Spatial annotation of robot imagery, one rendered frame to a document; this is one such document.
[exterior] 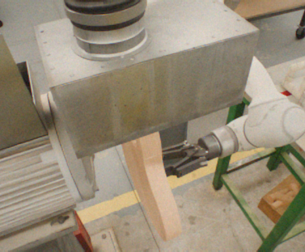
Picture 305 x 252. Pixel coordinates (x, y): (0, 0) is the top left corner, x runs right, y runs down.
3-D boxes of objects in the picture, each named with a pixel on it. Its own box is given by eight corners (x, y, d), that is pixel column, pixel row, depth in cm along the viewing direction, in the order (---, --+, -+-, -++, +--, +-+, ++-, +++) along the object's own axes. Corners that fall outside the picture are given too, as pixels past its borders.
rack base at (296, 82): (295, 109, 112) (296, 107, 111) (271, 88, 122) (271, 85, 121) (344, 91, 118) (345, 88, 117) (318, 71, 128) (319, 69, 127)
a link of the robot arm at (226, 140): (222, 146, 93) (207, 151, 92) (220, 121, 89) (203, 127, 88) (239, 157, 85) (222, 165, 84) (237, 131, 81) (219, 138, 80)
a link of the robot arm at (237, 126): (216, 125, 93) (235, 119, 80) (255, 111, 96) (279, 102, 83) (228, 155, 92) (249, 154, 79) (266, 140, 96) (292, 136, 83)
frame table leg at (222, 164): (215, 192, 192) (240, 92, 125) (211, 186, 195) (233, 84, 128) (222, 189, 193) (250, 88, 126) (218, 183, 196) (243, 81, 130)
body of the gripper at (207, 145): (222, 161, 84) (195, 172, 82) (208, 149, 91) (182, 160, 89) (220, 140, 81) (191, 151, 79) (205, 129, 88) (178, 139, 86)
